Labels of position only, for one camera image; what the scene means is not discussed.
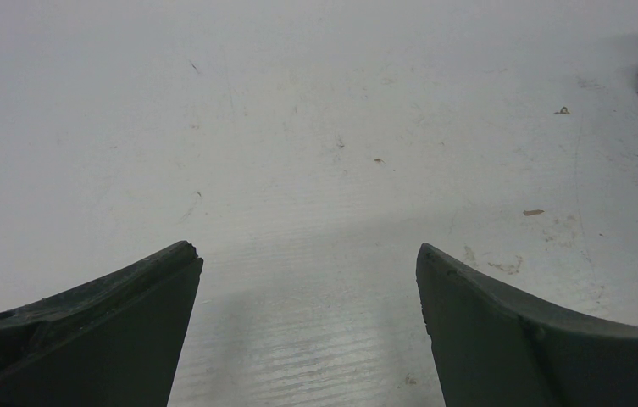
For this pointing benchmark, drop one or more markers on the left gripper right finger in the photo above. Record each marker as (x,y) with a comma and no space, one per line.
(496,345)

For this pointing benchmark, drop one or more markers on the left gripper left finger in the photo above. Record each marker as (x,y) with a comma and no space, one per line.
(113,341)

